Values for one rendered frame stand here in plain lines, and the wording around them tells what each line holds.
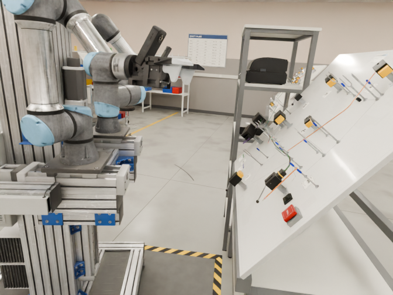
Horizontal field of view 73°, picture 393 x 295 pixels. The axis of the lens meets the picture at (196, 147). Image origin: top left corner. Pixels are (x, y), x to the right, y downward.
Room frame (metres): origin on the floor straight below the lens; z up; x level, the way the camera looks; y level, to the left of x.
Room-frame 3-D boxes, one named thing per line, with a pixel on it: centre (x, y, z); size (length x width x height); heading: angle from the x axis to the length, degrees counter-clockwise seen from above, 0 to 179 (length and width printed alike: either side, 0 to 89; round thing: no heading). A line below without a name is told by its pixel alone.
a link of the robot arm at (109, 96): (0.86, 0.29, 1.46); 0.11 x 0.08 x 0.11; 159
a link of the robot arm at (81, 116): (1.05, 0.50, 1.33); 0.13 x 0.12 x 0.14; 159
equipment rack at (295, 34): (2.25, -0.56, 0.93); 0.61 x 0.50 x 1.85; 174
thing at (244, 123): (2.20, -0.49, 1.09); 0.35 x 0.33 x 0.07; 174
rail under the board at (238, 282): (1.34, -0.26, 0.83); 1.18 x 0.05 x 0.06; 174
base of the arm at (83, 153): (1.06, 0.49, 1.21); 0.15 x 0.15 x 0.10
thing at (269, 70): (2.16, -0.49, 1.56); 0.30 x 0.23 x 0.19; 86
